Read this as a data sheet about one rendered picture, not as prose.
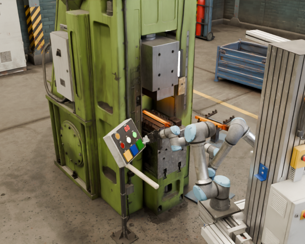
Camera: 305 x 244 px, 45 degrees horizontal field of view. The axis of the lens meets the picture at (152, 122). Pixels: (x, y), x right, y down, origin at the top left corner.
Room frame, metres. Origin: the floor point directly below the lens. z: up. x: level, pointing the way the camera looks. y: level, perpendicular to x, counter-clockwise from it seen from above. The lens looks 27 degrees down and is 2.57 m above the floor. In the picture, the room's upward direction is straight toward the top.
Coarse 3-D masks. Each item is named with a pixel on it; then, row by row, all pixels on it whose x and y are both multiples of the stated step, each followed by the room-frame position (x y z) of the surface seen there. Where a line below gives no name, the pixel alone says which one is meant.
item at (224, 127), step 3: (195, 117) 3.30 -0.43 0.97; (198, 117) 3.28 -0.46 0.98; (201, 117) 3.28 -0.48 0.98; (201, 120) 3.25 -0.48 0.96; (204, 120) 3.23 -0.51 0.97; (207, 120) 3.21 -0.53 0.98; (210, 120) 3.21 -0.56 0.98; (213, 123) 3.15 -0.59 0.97; (216, 123) 3.14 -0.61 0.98; (219, 123) 3.14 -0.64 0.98; (219, 126) 3.11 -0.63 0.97; (222, 126) 3.08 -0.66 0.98; (225, 126) 3.07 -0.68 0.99; (228, 126) 3.06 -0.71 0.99; (225, 129) 3.07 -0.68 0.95; (228, 129) 3.05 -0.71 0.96
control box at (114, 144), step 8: (128, 120) 2.77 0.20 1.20; (120, 128) 2.63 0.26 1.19; (128, 128) 2.70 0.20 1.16; (136, 128) 2.78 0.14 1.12; (112, 136) 2.52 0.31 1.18; (120, 136) 2.58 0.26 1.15; (128, 136) 2.65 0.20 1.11; (112, 144) 2.50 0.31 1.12; (120, 144) 2.53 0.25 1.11; (128, 144) 2.60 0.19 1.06; (136, 144) 2.67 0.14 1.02; (144, 144) 2.74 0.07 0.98; (112, 152) 2.50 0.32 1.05; (120, 152) 2.48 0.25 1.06; (120, 160) 2.47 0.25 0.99
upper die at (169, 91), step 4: (144, 88) 3.16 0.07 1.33; (168, 88) 3.10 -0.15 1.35; (172, 88) 3.13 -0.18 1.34; (144, 92) 3.16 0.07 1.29; (148, 92) 3.11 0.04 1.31; (152, 92) 3.07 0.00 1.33; (156, 92) 3.02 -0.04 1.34; (160, 92) 3.04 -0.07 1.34; (164, 92) 3.07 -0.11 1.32; (168, 92) 3.10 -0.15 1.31; (172, 92) 3.13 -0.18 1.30; (152, 96) 3.07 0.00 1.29; (156, 96) 3.02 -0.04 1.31; (160, 96) 3.04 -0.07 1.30; (164, 96) 3.07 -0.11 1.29; (168, 96) 3.11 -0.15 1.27; (156, 100) 3.02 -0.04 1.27
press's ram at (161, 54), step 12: (156, 36) 3.34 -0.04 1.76; (144, 48) 3.07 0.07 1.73; (156, 48) 3.01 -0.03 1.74; (168, 48) 3.10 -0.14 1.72; (144, 60) 3.07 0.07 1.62; (156, 60) 3.02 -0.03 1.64; (168, 60) 3.10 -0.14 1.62; (144, 72) 3.08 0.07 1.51; (156, 72) 3.02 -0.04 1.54; (168, 72) 3.10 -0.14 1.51; (144, 84) 3.08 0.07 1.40; (156, 84) 3.02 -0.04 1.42; (168, 84) 3.10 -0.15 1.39
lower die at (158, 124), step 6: (144, 108) 3.46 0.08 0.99; (144, 114) 3.32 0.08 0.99; (156, 114) 3.32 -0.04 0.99; (144, 120) 3.21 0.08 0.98; (150, 120) 3.19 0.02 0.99; (156, 120) 3.17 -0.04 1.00; (168, 120) 3.19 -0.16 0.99; (144, 126) 3.16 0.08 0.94; (150, 126) 3.09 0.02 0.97; (156, 126) 3.08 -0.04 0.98; (162, 126) 3.06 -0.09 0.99
